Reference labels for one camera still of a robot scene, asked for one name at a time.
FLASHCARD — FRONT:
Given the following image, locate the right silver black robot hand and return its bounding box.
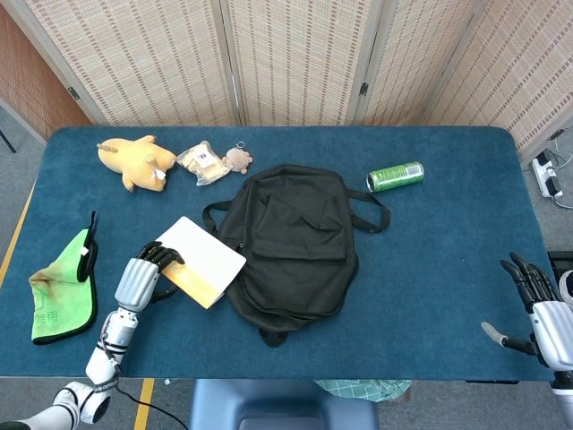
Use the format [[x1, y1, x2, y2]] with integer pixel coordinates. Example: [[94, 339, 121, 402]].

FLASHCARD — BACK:
[[481, 252, 573, 371]]

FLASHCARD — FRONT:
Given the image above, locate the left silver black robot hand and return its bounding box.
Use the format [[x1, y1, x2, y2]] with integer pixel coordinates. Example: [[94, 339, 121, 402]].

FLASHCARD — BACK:
[[114, 241, 186, 313]]

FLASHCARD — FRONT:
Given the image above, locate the white and yellow book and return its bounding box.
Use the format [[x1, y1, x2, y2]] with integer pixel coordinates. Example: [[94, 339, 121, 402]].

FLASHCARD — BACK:
[[156, 216, 248, 311]]

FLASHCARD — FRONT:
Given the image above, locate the black fabric backpack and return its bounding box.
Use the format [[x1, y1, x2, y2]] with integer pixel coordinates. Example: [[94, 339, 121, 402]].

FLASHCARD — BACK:
[[201, 163, 391, 348]]

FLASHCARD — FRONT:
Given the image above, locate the black flat device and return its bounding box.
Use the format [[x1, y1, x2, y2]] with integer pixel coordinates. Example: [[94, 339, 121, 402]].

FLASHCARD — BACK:
[[546, 250, 573, 273]]

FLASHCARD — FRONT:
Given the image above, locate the green microfibre cloth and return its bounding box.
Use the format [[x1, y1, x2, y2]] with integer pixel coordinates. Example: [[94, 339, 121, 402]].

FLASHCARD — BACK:
[[28, 227, 98, 346]]

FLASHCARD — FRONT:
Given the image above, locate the yellow plush toy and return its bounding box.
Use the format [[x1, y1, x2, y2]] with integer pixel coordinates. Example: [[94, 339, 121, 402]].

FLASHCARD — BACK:
[[97, 134, 178, 194]]

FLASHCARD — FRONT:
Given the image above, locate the blue fabric table cover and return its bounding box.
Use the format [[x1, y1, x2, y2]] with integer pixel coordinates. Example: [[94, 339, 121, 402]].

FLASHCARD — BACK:
[[0, 125, 556, 382]]

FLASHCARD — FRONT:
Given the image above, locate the clear snack bag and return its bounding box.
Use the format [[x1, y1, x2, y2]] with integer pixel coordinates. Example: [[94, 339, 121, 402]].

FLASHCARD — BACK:
[[175, 140, 232, 187]]

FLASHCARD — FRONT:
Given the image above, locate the white power strip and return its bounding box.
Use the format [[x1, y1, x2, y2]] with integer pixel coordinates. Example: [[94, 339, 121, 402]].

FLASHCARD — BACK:
[[531, 150, 564, 198]]

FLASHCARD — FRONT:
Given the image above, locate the blue grey chair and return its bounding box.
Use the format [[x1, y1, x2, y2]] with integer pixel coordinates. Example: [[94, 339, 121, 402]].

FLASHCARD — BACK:
[[190, 379, 380, 430]]

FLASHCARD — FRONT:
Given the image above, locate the green patterned bag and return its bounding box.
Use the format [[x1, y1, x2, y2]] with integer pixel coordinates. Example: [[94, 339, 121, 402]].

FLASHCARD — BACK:
[[314, 379, 412, 403]]

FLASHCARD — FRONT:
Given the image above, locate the green drink can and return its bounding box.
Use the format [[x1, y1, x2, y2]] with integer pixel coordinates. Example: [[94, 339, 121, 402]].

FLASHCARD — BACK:
[[366, 160, 425, 194]]

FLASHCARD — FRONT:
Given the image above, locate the woven folding screen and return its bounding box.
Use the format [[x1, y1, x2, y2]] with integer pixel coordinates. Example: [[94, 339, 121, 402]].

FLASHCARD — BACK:
[[8, 0, 573, 153]]

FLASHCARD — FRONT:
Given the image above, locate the black strap item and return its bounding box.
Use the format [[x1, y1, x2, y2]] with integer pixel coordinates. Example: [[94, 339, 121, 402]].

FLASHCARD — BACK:
[[76, 211, 99, 284]]

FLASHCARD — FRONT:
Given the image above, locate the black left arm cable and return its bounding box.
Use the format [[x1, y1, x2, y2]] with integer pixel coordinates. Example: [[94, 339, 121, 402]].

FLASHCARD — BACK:
[[115, 384, 189, 430]]

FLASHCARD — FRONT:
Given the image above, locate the small beige plush keychain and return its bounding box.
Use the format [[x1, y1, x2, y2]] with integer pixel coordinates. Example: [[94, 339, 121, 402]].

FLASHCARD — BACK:
[[222, 140, 254, 176]]

